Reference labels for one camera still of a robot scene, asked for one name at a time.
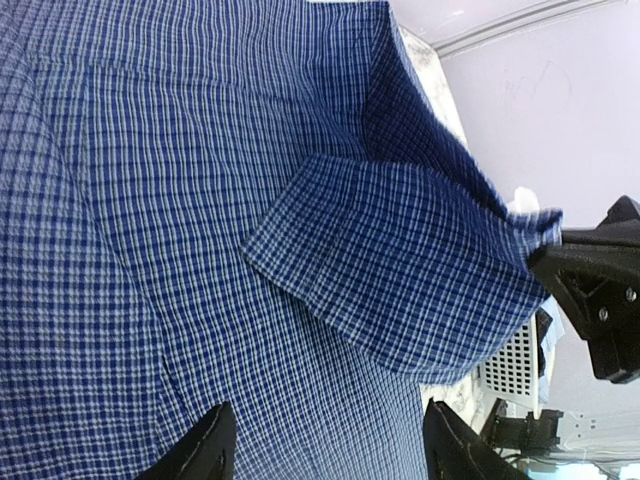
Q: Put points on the white plastic laundry basket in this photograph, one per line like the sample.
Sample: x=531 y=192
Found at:
x=512 y=374

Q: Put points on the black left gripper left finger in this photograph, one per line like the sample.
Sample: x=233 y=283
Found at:
x=206 y=451

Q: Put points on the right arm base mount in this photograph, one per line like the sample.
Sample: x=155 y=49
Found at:
x=532 y=437

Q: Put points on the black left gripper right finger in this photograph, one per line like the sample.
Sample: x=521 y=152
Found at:
x=454 y=451

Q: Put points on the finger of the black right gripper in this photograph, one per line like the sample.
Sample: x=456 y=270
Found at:
x=597 y=288
x=619 y=227

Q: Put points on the light blue shirt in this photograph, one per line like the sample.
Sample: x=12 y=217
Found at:
x=549 y=330

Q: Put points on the blue checked long sleeve shirt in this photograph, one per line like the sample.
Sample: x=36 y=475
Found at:
x=243 y=202

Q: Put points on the right aluminium corner post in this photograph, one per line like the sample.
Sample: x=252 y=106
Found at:
x=526 y=17

